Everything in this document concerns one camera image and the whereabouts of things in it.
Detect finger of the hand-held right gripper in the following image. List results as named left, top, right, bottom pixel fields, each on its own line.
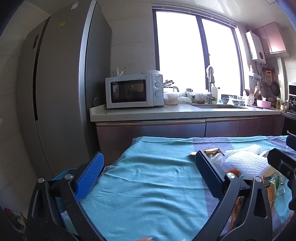
left=267, top=148, right=296, bottom=186
left=285, top=135, right=296, bottom=150

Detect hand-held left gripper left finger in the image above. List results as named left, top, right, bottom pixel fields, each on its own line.
left=26, top=152, right=107, bottom=241

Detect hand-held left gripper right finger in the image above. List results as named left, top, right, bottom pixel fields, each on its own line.
left=195, top=150, right=273, bottom=241

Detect white tissue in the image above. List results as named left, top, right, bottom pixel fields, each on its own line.
left=208, top=154, right=225, bottom=166

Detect gold snack wrapper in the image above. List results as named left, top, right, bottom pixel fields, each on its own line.
left=203, top=148, right=226, bottom=158

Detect green printed clear wrapper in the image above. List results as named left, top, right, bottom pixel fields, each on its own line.
left=264, top=175, right=286, bottom=195

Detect blue plastic bin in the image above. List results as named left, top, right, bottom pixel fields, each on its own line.
left=52, top=169, right=80, bottom=234

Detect white foam fruit net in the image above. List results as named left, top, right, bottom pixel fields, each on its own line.
left=225, top=144, right=275, bottom=181

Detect small orange peel piece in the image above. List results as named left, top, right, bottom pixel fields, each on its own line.
left=225, top=170, right=241, bottom=179

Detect black frying pan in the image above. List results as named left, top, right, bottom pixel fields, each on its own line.
left=271, top=81, right=281, bottom=96

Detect teal printed table cloth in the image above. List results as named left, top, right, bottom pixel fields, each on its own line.
left=62, top=136, right=296, bottom=241

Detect white utensil holder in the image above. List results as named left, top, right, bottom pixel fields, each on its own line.
left=243, top=89, right=255, bottom=106

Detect brown kitchen counter cabinet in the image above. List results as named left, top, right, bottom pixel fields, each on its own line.
left=90, top=103, right=287, bottom=165

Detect glass food jar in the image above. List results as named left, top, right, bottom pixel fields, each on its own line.
left=194, top=91, right=207, bottom=104

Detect steel sink faucet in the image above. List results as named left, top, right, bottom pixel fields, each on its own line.
left=206, top=65, right=216, bottom=104

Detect clear plastic food container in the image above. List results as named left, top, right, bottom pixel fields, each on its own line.
left=165, top=93, right=180, bottom=107

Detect red bag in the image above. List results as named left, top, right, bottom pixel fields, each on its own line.
left=5, top=207, right=27, bottom=234

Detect white microwave oven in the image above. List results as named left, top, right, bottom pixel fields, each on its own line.
left=105, top=74, right=164, bottom=109

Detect grey refrigerator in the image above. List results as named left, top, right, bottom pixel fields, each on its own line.
left=17, top=0, right=112, bottom=179

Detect white water heater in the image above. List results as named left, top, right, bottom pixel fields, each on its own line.
left=245, top=30, right=266, bottom=63

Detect kitchen window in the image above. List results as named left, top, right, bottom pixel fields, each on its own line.
left=153, top=8, right=244, bottom=96

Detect pink wall cabinet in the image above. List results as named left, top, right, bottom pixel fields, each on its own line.
left=252, top=22, right=290, bottom=56

